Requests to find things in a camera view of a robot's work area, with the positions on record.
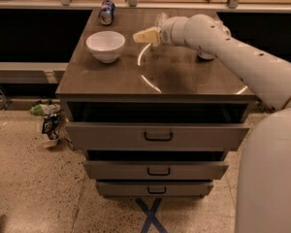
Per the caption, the blue pepsi can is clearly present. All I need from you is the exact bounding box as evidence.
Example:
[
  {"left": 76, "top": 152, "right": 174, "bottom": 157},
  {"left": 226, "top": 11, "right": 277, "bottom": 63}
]
[{"left": 98, "top": 0, "right": 115, "bottom": 25}]

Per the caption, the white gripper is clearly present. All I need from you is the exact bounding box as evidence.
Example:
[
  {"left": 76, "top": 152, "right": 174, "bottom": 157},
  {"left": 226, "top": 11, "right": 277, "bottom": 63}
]
[{"left": 133, "top": 17, "right": 188, "bottom": 47}]

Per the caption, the grey drawer cabinet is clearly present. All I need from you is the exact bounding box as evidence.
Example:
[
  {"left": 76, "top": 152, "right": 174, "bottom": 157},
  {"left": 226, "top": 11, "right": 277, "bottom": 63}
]
[{"left": 55, "top": 7, "right": 262, "bottom": 199}]

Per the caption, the white bowl on floor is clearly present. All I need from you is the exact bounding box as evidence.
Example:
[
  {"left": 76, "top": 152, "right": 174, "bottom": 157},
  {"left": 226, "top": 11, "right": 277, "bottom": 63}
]
[{"left": 41, "top": 139, "right": 58, "bottom": 149}]

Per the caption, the clear plastic water bottle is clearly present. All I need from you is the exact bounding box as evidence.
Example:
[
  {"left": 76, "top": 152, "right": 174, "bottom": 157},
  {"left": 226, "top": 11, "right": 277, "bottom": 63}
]
[{"left": 154, "top": 13, "right": 169, "bottom": 27}]

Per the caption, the black snack bag on floor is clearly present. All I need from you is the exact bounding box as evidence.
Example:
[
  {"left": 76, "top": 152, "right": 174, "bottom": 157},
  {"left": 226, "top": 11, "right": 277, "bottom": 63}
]
[{"left": 42, "top": 114, "right": 59, "bottom": 140}]

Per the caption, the middle grey drawer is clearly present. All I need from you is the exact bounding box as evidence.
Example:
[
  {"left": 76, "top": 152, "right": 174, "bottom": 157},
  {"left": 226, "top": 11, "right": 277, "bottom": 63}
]
[{"left": 83, "top": 160, "right": 228, "bottom": 181}]

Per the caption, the white ceramic bowl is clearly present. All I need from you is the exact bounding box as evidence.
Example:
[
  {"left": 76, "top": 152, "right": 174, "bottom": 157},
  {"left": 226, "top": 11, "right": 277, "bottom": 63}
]
[{"left": 86, "top": 31, "right": 125, "bottom": 63}]

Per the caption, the top grey drawer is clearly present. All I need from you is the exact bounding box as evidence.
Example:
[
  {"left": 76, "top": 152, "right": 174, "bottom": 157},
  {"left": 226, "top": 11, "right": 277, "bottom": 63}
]
[{"left": 66, "top": 122, "right": 248, "bottom": 151}]

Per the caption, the grey drawer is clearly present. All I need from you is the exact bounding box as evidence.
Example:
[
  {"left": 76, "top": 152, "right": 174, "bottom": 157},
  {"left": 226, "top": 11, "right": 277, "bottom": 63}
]
[
  {"left": 83, "top": 160, "right": 228, "bottom": 181},
  {"left": 96, "top": 181, "right": 213, "bottom": 197},
  {"left": 66, "top": 122, "right": 248, "bottom": 151}
]

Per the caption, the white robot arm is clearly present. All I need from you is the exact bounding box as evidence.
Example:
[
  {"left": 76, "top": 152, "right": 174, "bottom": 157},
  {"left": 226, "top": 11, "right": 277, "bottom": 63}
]
[{"left": 133, "top": 15, "right": 291, "bottom": 233}]

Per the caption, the green snack bag on floor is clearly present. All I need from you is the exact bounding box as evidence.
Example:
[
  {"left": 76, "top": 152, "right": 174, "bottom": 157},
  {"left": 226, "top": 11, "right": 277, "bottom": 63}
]
[{"left": 29, "top": 104, "right": 61, "bottom": 116}]

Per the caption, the bottom grey drawer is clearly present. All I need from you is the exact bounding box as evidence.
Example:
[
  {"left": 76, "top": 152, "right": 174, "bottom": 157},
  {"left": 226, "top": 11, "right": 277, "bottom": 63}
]
[{"left": 96, "top": 181, "right": 213, "bottom": 197}]

